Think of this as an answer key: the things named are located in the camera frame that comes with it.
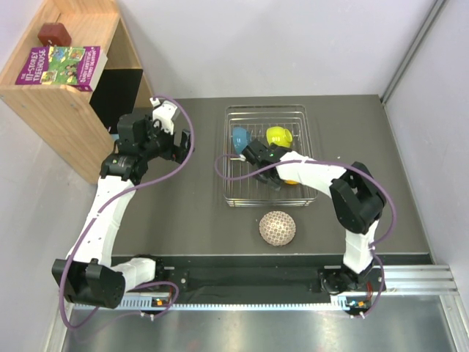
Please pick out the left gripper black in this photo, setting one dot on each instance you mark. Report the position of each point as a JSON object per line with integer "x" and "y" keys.
{"x": 174, "y": 152}

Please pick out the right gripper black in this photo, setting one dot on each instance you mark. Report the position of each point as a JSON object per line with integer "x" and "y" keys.
{"x": 275, "y": 184}

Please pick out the lime green bowl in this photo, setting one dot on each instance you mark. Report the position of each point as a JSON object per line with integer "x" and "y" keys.
{"x": 279, "y": 136}

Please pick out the patterned beige upturned bowl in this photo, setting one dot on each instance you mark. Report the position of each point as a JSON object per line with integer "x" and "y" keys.
{"x": 277, "y": 228}

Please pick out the blue bowl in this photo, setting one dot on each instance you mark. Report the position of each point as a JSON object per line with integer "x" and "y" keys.
{"x": 241, "y": 137}

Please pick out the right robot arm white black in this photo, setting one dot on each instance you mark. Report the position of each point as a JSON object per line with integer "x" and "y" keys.
{"x": 357, "y": 202}

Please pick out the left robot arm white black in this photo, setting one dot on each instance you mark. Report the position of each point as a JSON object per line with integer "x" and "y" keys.
{"x": 86, "y": 275}

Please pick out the wooden shelf unit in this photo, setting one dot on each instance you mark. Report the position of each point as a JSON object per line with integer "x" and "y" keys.
{"x": 61, "y": 115}

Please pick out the purple treehouse book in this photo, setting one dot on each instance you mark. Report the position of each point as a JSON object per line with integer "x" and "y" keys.
{"x": 79, "y": 67}

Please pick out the dark red block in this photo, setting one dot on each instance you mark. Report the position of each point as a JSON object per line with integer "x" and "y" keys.
{"x": 54, "y": 34}

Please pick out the metal wire dish rack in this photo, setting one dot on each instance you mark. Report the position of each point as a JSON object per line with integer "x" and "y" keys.
{"x": 256, "y": 120}

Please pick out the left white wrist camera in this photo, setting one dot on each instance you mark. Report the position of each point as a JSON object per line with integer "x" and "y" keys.
{"x": 165, "y": 113}

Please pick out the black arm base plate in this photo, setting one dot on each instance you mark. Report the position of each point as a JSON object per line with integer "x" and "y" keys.
{"x": 262, "y": 279}

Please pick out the aluminium rail frame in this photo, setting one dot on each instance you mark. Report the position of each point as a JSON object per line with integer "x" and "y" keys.
{"x": 417, "y": 308}

